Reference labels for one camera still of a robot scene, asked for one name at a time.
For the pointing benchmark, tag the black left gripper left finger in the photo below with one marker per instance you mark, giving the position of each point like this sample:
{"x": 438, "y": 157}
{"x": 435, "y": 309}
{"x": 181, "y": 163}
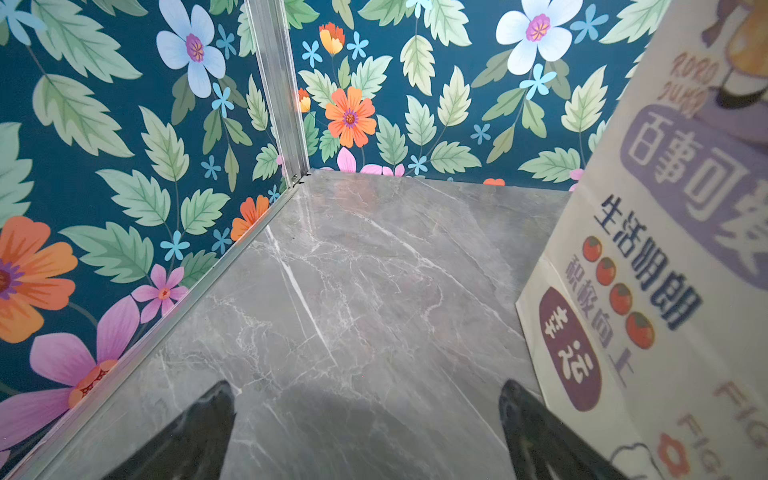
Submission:
{"x": 192, "y": 446}

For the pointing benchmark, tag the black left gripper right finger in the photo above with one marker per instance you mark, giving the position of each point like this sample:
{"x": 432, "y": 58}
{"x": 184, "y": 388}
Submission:
{"x": 541, "y": 446}

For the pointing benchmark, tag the printed white paper bag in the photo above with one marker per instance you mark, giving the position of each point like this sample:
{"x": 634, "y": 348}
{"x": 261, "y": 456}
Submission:
{"x": 646, "y": 314}

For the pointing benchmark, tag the aluminium frame corner post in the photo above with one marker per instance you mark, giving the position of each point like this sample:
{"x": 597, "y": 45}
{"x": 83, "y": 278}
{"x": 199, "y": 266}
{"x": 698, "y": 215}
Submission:
{"x": 270, "y": 33}

